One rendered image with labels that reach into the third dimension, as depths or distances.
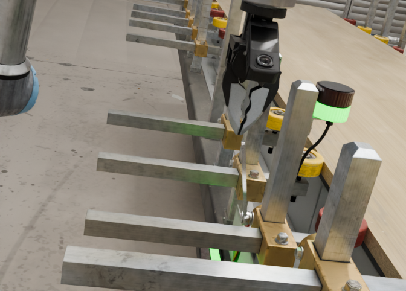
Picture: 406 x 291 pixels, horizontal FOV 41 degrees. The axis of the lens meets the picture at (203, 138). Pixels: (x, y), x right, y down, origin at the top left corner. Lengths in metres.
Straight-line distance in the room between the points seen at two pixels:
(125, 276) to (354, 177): 0.27
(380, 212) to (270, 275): 0.41
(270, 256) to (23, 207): 1.82
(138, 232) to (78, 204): 1.75
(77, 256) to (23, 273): 1.58
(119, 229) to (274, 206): 0.25
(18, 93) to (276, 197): 0.87
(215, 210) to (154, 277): 0.68
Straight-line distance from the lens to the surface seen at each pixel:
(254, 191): 1.10
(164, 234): 0.88
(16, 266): 2.22
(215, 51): 2.32
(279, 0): 0.83
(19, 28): 1.47
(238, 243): 0.90
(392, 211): 1.02
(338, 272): 0.66
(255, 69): 0.78
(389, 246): 0.91
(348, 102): 0.86
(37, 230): 2.42
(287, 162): 0.88
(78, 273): 0.61
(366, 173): 0.63
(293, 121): 0.86
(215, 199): 1.32
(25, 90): 1.58
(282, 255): 0.88
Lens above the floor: 1.31
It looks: 22 degrees down
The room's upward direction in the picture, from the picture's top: 11 degrees clockwise
